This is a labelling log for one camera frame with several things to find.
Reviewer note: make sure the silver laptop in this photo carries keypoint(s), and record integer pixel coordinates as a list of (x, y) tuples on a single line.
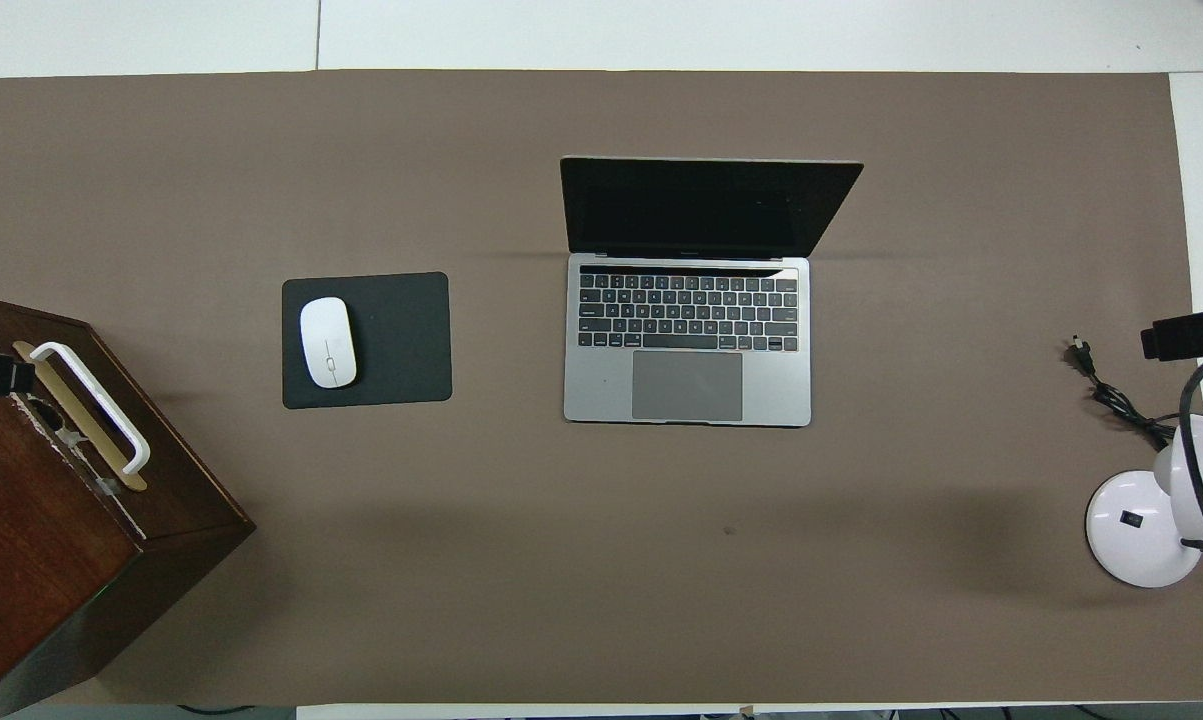
[(691, 310)]

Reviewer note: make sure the dark wooden box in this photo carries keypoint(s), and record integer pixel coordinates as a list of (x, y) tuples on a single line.
[(41, 540)]

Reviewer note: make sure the white desk lamp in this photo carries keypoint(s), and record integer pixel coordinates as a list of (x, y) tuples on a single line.
[(1131, 540)]

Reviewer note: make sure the brown table mat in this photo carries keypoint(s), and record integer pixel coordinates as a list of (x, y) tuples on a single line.
[(261, 180)]

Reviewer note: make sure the white computer mouse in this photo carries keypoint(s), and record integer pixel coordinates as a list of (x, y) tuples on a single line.
[(328, 342)]

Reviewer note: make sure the black mouse pad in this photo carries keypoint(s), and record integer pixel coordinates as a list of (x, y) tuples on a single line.
[(401, 340)]

